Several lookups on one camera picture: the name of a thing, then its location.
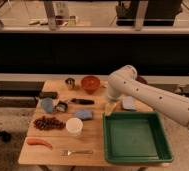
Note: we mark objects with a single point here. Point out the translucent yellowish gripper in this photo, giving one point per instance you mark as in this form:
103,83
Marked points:
110,107

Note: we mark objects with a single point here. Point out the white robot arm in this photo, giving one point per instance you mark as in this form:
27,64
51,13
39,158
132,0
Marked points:
123,81

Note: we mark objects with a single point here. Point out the blue sponge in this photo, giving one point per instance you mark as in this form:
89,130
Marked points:
84,114

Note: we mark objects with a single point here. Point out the red bowl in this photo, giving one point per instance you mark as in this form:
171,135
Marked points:
90,84

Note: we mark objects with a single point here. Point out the green plastic tray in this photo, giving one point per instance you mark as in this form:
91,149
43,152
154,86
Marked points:
135,138

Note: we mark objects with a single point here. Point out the white paper cup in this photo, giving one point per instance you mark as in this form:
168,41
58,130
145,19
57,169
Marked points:
74,126

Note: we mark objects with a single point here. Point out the purple bowl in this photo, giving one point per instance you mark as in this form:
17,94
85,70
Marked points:
141,80

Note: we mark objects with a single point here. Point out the small metal cup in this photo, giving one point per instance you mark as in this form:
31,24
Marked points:
70,83

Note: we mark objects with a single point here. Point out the wooden table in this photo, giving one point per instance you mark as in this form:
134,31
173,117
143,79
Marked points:
91,137

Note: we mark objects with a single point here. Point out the blue cup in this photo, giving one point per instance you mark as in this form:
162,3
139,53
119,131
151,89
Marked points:
47,105

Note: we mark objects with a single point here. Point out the black rectangular block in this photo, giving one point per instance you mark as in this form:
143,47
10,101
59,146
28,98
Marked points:
52,95

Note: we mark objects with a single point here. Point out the silver fork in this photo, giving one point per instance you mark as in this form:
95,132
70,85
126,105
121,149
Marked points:
70,152

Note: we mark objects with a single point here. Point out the bunch of red grapes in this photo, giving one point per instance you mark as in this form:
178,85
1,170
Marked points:
48,123

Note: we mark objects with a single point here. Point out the dark cabinet in background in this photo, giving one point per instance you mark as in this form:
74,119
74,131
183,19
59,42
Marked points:
159,12

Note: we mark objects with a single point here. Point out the black chair base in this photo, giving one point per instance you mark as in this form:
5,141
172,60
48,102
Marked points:
5,136

